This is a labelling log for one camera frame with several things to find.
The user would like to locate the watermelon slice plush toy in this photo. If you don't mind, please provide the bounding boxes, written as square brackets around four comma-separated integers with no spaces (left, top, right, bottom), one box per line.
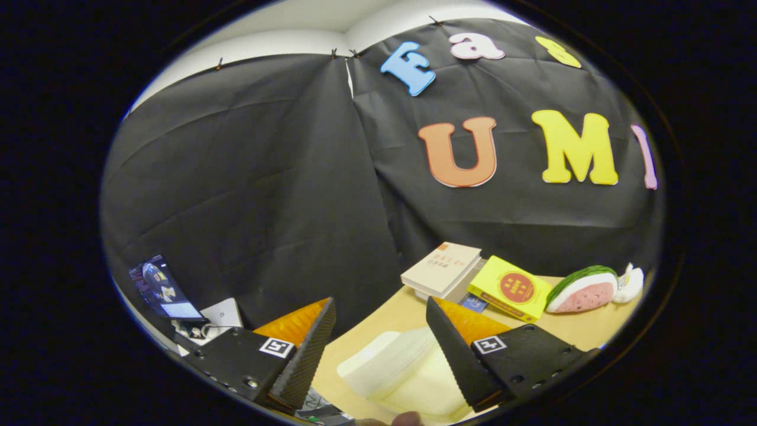
[545,265,620,314]

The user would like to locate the cream fabric storage box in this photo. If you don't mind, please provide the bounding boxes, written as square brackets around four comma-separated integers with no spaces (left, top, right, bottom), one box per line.
[337,327,474,422]

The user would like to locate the yellow box with red label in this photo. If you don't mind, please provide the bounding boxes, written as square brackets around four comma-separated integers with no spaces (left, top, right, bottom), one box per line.
[467,256,554,323]

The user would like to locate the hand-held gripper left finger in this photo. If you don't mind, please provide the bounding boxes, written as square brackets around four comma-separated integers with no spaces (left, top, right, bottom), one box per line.
[183,297,337,415]

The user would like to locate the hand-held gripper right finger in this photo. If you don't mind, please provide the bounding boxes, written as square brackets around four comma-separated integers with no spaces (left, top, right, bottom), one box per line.
[426,296,599,413]

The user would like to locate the black cables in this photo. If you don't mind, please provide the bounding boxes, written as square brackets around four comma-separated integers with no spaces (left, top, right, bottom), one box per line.
[293,388,355,425]

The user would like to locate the beige book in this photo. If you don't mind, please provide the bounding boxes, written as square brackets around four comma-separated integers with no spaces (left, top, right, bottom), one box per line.
[400,241,483,299]

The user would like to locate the white book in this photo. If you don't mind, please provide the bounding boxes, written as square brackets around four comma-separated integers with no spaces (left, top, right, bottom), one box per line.
[414,259,487,304]

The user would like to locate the white plush toy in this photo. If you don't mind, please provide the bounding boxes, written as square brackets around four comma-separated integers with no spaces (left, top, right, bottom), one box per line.
[612,263,644,304]

